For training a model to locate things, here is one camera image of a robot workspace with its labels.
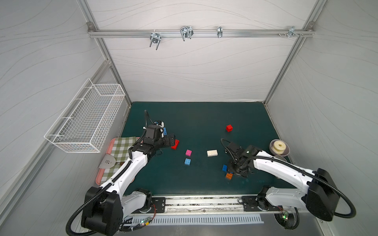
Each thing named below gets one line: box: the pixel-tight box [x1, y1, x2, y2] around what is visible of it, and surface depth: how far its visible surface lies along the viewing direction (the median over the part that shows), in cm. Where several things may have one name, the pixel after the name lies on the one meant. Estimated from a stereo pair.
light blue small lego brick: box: [184, 158, 192, 166], surface depth 90 cm
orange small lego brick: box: [225, 173, 233, 180], surface depth 84 cm
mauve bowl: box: [269, 139, 291, 157], surface depth 90 cm
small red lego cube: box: [225, 124, 234, 133], surface depth 104 cm
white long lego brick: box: [206, 149, 219, 157], surface depth 92 cm
